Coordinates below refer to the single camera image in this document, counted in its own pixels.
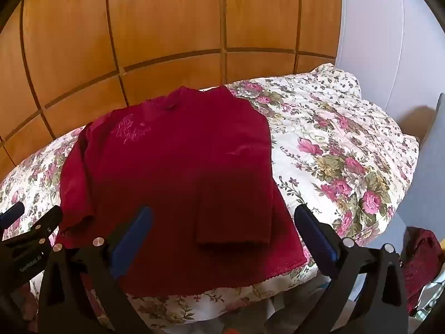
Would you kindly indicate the dark red patterned cloth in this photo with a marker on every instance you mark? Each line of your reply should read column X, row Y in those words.
column 420, row 261

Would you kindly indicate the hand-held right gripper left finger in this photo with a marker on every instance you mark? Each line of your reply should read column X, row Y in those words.
column 135, row 238

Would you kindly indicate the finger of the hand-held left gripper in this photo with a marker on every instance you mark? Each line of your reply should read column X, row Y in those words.
column 10, row 215
column 47, row 223

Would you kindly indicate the dark red embroidered sweater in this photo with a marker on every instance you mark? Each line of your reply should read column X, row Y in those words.
column 173, row 153

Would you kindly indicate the grey board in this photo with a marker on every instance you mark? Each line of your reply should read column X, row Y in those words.
column 427, row 181

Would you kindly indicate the floral quilted blanket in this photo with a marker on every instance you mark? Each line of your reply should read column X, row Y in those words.
column 330, row 128

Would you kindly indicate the wooden panelled wardrobe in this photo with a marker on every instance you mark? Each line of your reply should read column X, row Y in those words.
column 156, row 24

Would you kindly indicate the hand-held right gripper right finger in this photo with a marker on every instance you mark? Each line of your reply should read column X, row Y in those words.
column 317, row 238

